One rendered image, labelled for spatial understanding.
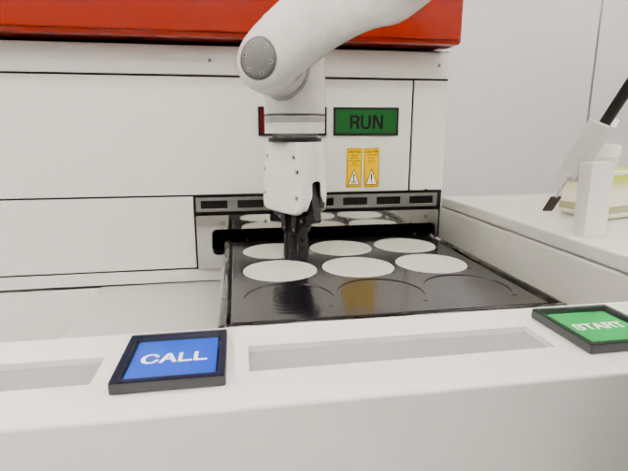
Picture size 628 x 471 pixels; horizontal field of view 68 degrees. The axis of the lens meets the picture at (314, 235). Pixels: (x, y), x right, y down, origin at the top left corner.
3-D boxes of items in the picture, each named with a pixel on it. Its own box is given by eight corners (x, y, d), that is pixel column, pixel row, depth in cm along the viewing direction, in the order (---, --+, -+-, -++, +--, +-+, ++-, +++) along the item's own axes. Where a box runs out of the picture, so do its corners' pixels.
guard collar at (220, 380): (132, 345, 28) (131, 335, 28) (227, 338, 29) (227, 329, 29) (107, 396, 23) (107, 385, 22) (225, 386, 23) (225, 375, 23)
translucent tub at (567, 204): (556, 212, 70) (561, 166, 68) (589, 209, 73) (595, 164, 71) (605, 221, 63) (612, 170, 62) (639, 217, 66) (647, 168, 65)
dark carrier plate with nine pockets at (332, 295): (233, 246, 79) (233, 242, 79) (425, 238, 85) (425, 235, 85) (232, 328, 46) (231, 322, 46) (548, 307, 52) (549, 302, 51)
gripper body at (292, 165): (252, 131, 67) (255, 208, 69) (292, 131, 59) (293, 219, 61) (296, 131, 71) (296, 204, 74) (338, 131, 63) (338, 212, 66)
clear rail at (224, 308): (224, 248, 80) (223, 239, 80) (233, 247, 80) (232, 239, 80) (216, 342, 44) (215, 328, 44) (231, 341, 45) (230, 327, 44)
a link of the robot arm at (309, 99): (311, 113, 59) (332, 115, 67) (310, -1, 56) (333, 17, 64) (250, 114, 61) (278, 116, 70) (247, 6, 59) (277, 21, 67)
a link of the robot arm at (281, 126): (251, 116, 66) (251, 137, 67) (286, 114, 59) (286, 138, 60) (300, 117, 71) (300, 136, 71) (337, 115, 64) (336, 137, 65)
